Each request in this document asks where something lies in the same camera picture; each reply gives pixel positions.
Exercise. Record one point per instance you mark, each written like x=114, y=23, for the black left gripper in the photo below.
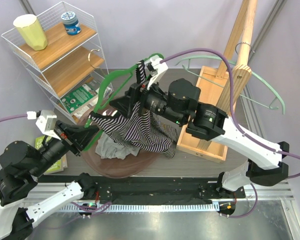
x=80, y=137

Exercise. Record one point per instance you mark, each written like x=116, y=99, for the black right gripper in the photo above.
x=135, y=94

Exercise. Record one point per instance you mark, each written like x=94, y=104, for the grey tank top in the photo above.
x=106, y=148

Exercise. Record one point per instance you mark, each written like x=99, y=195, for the black white striped top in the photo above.
x=145, y=131

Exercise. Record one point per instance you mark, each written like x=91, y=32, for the mint green clothes hanger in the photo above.
x=231, y=77

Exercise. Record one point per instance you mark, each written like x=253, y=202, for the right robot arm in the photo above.
x=206, y=122

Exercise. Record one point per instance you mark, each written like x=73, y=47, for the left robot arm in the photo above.
x=21, y=165

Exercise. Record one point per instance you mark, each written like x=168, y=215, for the green book on shelf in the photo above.
x=79, y=97

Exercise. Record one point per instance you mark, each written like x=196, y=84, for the green book on table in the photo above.
x=59, y=165

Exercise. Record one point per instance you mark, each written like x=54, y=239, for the pink translucent basin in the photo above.
x=119, y=168

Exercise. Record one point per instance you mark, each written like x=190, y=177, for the blue lidded jar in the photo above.
x=71, y=23

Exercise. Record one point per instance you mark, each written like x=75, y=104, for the wooden clothes rack stand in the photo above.
x=215, y=85

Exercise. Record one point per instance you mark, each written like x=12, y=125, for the yellow faceted cup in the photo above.
x=30, y=29

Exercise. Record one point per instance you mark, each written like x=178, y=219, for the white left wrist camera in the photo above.
x=45, y=122

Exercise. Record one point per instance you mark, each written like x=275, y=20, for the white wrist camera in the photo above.
x=45, y=122
x=156, y=69

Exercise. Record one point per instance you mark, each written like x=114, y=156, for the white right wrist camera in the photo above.
x=156, y=69

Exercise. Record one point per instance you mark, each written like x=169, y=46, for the white wire shelf unit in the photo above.
x=68, y=61

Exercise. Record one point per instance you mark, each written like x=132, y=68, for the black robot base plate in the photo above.
x=159, y=191

